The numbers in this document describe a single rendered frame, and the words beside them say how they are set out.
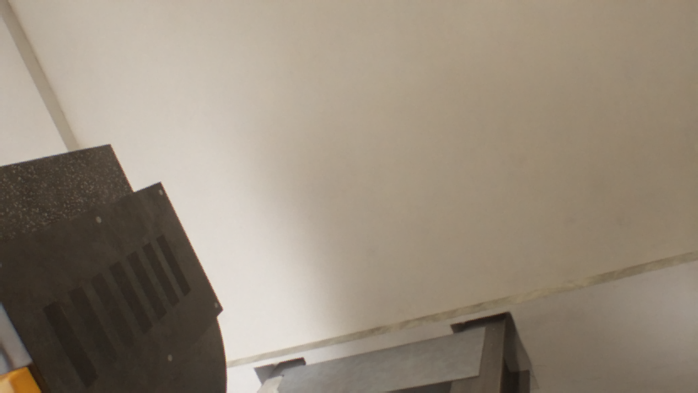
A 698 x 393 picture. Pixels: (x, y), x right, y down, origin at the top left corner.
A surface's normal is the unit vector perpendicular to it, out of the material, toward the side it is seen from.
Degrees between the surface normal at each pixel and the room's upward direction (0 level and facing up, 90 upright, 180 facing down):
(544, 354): 90
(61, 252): 90
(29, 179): 90
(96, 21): 90
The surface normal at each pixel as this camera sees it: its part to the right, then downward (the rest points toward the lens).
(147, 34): -0.31, 0.29
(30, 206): 0.91, -0.36
